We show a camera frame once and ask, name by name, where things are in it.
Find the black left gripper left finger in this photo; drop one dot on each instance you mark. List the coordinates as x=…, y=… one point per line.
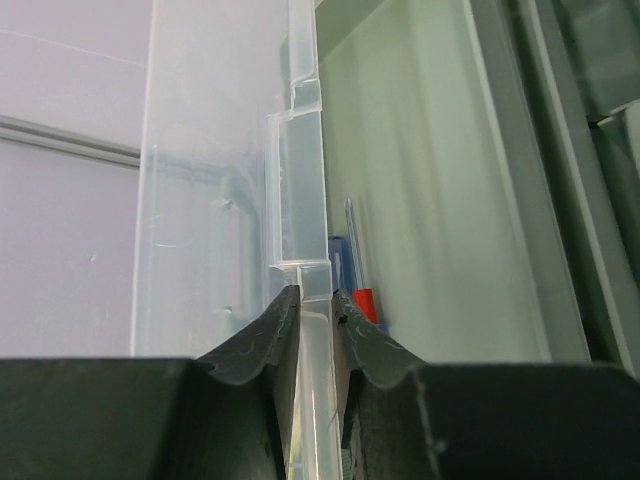
x=225, y=415

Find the translucent green tool box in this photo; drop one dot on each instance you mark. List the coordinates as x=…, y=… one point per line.
x=490, y=149

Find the left aluminium frame post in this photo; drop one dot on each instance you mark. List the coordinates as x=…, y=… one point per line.
x=66, y=142

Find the small red screwdriver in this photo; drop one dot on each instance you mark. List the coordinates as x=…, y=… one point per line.
x=357, y=260

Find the blue red screwdriver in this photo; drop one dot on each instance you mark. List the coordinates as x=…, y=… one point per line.
x=344, y=277

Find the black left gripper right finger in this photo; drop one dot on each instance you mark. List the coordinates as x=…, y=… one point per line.
x=404, y=418

